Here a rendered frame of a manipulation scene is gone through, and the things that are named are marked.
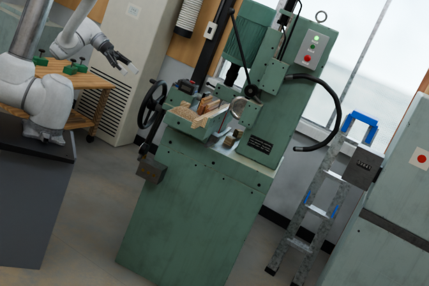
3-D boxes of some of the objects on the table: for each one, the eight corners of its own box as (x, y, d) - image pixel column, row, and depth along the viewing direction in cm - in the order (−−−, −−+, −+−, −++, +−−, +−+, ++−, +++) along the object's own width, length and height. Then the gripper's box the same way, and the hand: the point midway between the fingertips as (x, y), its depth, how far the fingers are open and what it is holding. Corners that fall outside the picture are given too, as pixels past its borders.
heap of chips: (175, 108, 217) (177, 101, 216) (200, 120, 215) (203, 113, 214) (168, 110, 209) (171, 103, 208) (195, 123, 206) (198, 115, 205)
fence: (233, 110, 262) (236, 102, 260) (235, 112, 262) (239, 103, 260) (203, 127, 205) (208, 117, 203) (207, 129, 204) (211, 118, 203)
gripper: (96, 40, 228) (126, 69, 227) (119, 41, 252) (145, 67, 251) (87, 51, 231) (117, 80, 229) (111, 51, 254) (137, 77, 253)
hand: (130, 72), depth 240 cm, fingers open, 13 cm apart
